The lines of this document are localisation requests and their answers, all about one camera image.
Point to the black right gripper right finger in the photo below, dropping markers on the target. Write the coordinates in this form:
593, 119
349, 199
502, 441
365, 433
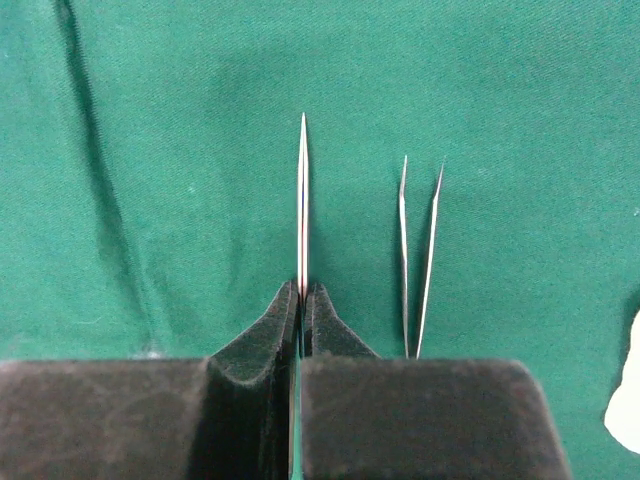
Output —
366, 417

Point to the dark green surgical cloth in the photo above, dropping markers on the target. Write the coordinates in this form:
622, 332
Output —
148, 180

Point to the white gauze pad bottom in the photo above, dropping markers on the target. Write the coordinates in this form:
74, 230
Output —
622, 416

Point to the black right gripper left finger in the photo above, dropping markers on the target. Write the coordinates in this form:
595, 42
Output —
224, 416

